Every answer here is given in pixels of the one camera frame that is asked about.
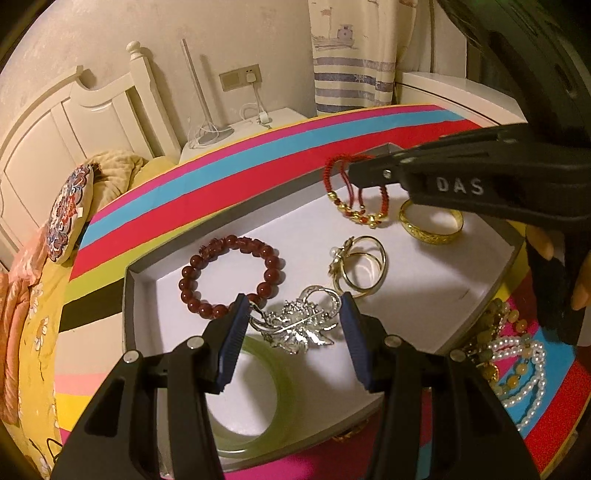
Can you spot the rainbow striped round mat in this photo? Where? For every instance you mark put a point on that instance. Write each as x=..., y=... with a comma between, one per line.
x=269, y=186

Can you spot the white nightstand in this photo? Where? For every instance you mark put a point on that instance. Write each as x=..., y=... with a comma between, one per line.
x=237, y=132

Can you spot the white side desk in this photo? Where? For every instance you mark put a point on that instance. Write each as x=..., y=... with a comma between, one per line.
x=476, y=102

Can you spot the tan plush pillow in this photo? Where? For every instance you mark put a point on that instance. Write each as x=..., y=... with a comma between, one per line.
x=118, y=171

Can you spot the yellow floral bedsheet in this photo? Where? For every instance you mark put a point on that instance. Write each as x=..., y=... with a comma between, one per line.
x=37, y=429

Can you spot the silver leaf brooch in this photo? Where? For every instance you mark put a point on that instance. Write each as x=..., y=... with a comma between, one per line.
x=301, y=323

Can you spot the pink folded quilt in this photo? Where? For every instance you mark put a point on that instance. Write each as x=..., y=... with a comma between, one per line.
x=16, y=285

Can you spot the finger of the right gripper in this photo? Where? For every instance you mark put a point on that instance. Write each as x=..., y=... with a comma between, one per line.
x=382, y=171

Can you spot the gold bangle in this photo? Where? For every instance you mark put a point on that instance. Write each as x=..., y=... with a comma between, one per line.
x=431, y=225

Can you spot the grey cardboard tray box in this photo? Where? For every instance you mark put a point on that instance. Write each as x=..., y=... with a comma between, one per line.
x=431, y=296

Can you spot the green jade bangle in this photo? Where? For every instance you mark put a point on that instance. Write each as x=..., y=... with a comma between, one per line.
x=254, y=413

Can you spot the striped boat print curtain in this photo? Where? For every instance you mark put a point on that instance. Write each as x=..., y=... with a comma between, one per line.
x=356, y=46

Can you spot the wall socket with charger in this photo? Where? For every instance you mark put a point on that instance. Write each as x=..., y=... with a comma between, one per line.
x=241, y=77

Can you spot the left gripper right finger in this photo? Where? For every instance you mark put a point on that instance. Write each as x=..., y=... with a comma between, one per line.
x=469, y=421

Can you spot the right human hand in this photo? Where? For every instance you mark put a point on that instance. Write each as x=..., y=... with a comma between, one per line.
x=541, y=241

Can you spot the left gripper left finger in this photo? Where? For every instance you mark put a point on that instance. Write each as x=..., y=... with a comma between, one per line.
x=116, y=435

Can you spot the gold interlocked ring brooch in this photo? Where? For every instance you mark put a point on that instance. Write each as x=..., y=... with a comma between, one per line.
x=359, y=266

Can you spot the white bed headboard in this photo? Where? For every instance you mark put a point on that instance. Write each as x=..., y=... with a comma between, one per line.
x=65, y=124

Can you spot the embroidered round cushion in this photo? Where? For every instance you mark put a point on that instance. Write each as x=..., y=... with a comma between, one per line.
x=69, y=213

